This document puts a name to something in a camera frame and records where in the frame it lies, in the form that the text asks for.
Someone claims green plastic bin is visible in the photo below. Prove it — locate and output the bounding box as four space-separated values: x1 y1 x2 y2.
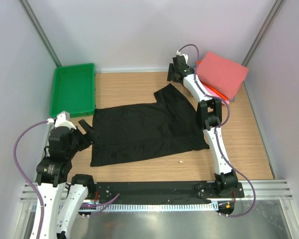
50 63 96 118

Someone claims white slotted cable duct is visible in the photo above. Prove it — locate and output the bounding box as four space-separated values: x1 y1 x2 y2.
76 202 219 213

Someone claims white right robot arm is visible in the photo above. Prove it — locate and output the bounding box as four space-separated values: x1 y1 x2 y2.
167 54 238 197

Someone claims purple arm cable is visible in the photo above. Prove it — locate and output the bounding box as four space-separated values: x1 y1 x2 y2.
179 44 257 219
12 120 121 239

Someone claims aluminium frame rail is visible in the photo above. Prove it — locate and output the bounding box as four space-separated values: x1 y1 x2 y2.
19 179 293 203

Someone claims folded orange t shirt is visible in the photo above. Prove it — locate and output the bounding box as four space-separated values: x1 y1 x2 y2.
195 60 228 101

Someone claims folded light pink t shirt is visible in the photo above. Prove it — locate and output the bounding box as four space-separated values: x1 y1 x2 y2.
202 83 230 104

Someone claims left aluminium corner post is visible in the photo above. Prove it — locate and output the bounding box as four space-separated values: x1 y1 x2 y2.
19 0 62 67

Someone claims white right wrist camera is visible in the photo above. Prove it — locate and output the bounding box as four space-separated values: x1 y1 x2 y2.
175 51 188 64

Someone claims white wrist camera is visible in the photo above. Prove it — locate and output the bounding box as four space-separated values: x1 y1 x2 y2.
175 51 188 64
47 111 77 129

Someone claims aluminium corner post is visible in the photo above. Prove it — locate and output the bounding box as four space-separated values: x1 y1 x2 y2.
241 0 286 68
19 0 62 67

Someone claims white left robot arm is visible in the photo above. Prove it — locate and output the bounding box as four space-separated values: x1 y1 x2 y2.
30 119 99 239

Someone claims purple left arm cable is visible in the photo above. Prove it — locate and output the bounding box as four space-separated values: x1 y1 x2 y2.
12 120 121 239

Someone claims right aluminium corner post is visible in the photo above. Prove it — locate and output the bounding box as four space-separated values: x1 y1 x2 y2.
241 0 286 68

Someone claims folded salmon pink t shirt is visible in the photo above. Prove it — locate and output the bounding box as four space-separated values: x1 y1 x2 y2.
196 51 249 101

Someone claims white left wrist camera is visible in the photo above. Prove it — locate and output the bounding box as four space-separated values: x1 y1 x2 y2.
47 111 77 129

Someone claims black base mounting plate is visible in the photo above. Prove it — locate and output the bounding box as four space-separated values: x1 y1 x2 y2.
95 181 245 204

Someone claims black t shirt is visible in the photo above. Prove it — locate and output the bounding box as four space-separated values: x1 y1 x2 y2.
90 84 209 167

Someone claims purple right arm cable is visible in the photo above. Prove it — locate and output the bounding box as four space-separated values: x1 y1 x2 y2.
179 44 257 219

